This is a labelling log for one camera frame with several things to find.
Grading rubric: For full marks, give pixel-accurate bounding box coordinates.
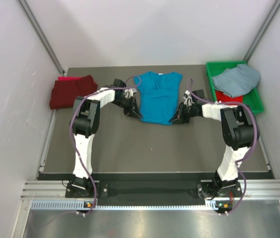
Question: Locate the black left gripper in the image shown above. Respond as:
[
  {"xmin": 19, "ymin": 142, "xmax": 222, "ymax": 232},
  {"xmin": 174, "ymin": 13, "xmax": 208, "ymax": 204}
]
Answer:
[{"xmin": 111, "ymin": 95, "xmax": 143, "ymax": 119}]

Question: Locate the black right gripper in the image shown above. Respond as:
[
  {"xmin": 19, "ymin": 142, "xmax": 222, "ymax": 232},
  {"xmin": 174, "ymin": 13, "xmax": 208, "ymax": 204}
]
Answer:
[{"xmin": 169, "ymin": 102, "xmax": 196, "ymax": 124}]

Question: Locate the blue t shirt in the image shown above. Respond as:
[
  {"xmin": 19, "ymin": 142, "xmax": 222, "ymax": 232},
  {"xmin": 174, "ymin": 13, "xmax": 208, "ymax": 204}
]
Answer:
[{"xmin": 134, "ymin": 71, "xmax": 183, "ymax": 125}]

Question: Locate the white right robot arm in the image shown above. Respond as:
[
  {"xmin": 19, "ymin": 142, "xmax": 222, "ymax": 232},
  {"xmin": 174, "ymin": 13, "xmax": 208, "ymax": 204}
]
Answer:
[{"xmin": 169, "ymin": 90, "xmax": 259, "ymax": 200}]

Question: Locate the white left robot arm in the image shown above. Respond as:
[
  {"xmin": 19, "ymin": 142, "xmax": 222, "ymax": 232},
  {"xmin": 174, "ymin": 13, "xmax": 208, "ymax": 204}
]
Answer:
[{"xmin": 66, "ymin": 76, "xmax": 142, "ymax": 198}]

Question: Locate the red t shirt in bin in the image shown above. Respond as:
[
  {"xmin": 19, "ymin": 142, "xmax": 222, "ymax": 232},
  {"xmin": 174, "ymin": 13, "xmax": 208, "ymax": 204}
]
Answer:
[{"xmin": 215, "ymin": 91, "xmax": 243, "ymax": 103}]

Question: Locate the grey t shirt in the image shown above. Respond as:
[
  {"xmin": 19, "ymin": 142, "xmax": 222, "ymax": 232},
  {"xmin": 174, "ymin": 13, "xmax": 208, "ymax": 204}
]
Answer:
[{"xmin": 212, "ymin": 64, "xmax": 261, "ymax": 98}]

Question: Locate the dark red folded t shirt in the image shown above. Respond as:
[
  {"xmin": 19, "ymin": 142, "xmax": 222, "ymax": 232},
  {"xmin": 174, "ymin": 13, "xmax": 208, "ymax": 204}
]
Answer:
[{"xmin": 49, "ymin": 75, "xmax": 98, "ymax": 110}]

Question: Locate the green plastic bin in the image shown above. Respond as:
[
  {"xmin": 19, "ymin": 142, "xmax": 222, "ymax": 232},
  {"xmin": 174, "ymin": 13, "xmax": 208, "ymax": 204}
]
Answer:
[{"xmin": 205, "ymin": 60, "xmax": 264, "ymax": 116}]

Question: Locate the pink folded t shirt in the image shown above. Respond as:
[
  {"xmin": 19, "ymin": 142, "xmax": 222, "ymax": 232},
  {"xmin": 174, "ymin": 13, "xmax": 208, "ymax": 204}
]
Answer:
[{"xmin": 58, "ymin": 76, "xmax": 81, "ymax": 81}]

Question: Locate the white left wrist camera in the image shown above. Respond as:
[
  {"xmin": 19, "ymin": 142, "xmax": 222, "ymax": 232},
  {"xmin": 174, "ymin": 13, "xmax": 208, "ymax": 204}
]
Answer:
[{"xmin": 123, "ymin": 88, "xmax": 137, "ymax": 99}]

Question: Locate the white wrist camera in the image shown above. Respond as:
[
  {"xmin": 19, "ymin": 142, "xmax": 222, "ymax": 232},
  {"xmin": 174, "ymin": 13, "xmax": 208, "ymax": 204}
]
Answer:
[
  {"xmin": 183, "ymin": 90, "xmax": 195, "ymax": 107},
  {"xmin": 123, "ymin": 88, "xmax": 137, "ymax": 99}
]

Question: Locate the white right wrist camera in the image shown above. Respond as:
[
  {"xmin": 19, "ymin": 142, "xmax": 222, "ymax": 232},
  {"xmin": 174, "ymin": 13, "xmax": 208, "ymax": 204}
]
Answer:
[{"xmin": 183, "ymin": 90, "xmax": 195, "ymax": 107}]

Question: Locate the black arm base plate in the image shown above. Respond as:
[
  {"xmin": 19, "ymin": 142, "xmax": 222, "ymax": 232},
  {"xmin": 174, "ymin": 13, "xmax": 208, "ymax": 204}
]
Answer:
[{"xmin": 65, "ymin": 180, "xmax": 241, "ymax": 198}]

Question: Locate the aluminium front rail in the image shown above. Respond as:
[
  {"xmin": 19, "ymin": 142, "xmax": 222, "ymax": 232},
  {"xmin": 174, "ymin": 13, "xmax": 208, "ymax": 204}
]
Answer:
[{"xmin": 21, "ymin": 179, "xmax": 280, "ymax": 211}]

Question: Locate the right aluminium corner post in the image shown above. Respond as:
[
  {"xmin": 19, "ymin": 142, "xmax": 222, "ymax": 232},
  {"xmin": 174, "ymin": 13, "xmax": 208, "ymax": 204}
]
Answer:
[{"xmin": 243, "ymin": 0, "xmax": 280, "ymax": 62}]

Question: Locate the aluminium corner post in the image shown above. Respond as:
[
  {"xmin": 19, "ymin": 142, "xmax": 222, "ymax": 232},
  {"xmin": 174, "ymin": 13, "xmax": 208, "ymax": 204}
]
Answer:
[
  {"xmin": 243, "ymin": 0, "xmax": 280, "ymax": 62},
  {"xmin": 17, "ymin": 0, "xmax": 65, "ymax": 75}
]

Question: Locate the left aluminium corner post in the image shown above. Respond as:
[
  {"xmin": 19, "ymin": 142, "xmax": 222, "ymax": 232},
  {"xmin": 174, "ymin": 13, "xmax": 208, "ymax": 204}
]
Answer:
[{"xmin": 17, "ymin": 0, "xmax": 65, "ymax": 75}]

